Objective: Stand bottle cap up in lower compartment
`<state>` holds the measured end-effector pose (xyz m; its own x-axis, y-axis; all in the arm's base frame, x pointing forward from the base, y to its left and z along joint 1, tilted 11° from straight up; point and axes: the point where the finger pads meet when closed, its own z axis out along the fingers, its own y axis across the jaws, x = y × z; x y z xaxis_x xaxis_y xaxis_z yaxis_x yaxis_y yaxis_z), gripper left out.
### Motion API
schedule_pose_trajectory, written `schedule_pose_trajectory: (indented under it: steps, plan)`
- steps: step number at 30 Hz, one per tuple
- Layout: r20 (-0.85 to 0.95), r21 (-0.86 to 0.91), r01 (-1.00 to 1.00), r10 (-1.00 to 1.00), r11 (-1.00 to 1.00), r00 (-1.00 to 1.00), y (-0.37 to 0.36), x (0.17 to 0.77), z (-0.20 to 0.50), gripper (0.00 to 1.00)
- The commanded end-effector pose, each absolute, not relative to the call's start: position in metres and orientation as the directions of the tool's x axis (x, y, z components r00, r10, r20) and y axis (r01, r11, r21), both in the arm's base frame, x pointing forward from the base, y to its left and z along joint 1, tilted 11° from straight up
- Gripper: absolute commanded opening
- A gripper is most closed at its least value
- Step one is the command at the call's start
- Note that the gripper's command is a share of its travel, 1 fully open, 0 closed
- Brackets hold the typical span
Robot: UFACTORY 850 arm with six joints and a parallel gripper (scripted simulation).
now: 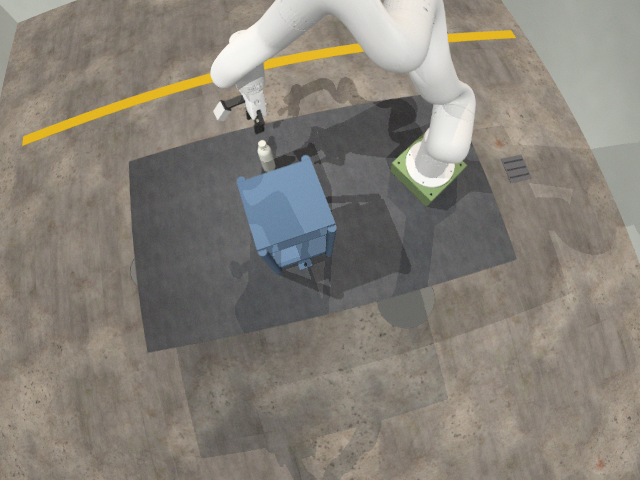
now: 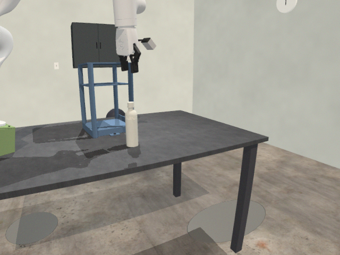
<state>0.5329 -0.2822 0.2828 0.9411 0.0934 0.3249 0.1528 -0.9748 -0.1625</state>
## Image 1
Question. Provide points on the white ceramic bottle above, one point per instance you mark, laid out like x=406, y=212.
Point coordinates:
x=266, y=157

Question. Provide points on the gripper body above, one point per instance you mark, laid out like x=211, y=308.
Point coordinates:
x=252, y=104

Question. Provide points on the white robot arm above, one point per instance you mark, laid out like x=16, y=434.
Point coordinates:
x=398, y=43

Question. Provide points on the blue shelving unit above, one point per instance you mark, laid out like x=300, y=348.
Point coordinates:
x=288, y=215

